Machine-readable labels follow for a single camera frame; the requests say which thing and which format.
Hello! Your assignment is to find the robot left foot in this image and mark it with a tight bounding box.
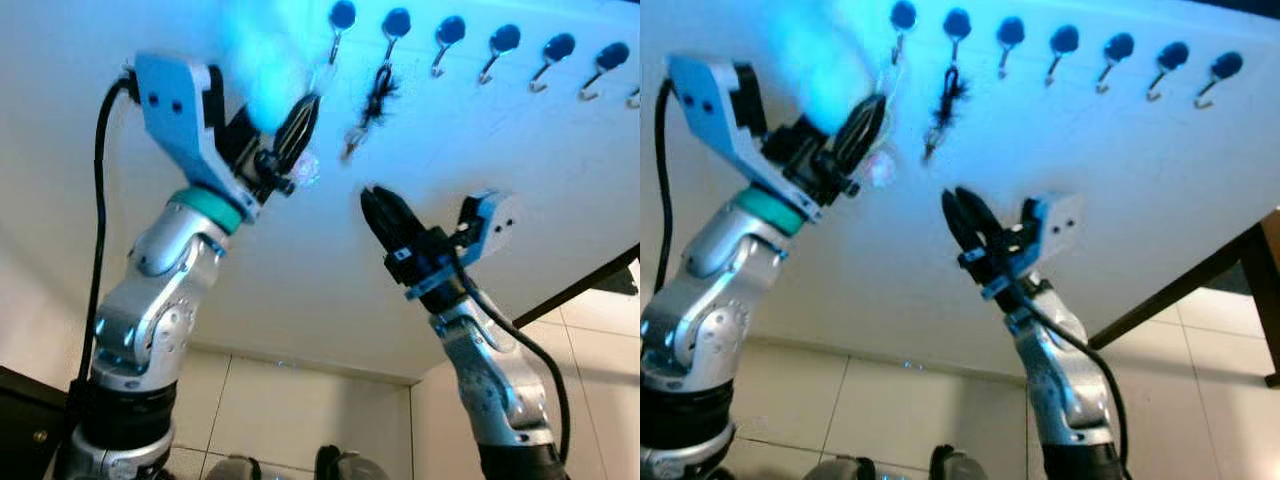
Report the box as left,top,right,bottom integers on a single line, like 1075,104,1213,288
205,455,263,480
805,457,881,480

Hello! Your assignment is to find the key with black cord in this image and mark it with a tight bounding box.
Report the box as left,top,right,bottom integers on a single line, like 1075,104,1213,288
343,62,403,163
922,62,971,163

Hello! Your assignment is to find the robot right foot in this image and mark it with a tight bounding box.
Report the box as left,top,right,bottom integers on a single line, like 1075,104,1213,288
930,445,986,480
315,445,386,480

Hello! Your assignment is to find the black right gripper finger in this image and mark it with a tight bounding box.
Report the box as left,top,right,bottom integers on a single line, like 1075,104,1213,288
360,188,399,253
957,186,1001,243
378,186,421,243
942,190,979,253

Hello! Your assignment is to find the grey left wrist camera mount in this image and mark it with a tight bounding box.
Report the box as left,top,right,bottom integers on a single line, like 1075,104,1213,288
133,52,263,223
667,55,823,223

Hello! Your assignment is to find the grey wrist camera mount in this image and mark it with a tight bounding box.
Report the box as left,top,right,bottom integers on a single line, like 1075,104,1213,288
667,55,823,223
405,190,521,301
980,192,1086,301
133,52,263,223

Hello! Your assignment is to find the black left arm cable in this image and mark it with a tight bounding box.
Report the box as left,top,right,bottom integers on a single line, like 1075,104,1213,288
655,75,683,301
75,75,136,391

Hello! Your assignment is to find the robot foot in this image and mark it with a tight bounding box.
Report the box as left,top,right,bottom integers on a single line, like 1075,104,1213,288
205,455,263,480
805,457,881,480
930,445,986,480
315,445,386,480

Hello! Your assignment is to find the blue plush keychain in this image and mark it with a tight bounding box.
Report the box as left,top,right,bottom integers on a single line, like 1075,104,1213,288
780,0,886,136
222,0,326,136

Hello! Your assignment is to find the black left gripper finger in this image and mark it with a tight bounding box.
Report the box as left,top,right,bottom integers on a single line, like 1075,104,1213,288
858,95,891,179
272,97,304,173
838,95,873,176
292,95,323,173

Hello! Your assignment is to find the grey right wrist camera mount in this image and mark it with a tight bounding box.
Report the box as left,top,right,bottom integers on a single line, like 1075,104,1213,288
405,190,521,301
980,192,1086,301

